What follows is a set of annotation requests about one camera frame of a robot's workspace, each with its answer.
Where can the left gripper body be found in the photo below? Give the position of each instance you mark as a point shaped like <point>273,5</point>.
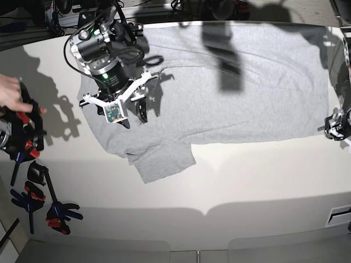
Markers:
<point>338,123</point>

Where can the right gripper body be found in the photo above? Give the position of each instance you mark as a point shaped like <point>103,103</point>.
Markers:
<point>112,75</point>

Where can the grey T-shirt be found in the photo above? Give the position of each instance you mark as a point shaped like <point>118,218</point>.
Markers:
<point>221,84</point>

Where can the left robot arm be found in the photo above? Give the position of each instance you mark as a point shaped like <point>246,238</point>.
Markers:
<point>337,126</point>

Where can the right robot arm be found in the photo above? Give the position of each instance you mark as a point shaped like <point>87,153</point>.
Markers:
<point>105,45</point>

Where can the person's hand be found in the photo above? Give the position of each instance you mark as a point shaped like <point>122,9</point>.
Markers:
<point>11,95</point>

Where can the white label with black mark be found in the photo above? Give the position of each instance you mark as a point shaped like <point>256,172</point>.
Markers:
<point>338,216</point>

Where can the blue orange bar clamp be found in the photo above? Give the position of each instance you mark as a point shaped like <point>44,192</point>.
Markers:
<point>22,134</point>
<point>31,201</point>

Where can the long black bar clamp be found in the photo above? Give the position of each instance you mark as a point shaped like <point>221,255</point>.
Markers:
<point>59,213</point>

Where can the black strip at table corner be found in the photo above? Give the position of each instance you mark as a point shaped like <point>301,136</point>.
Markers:
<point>9,232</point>

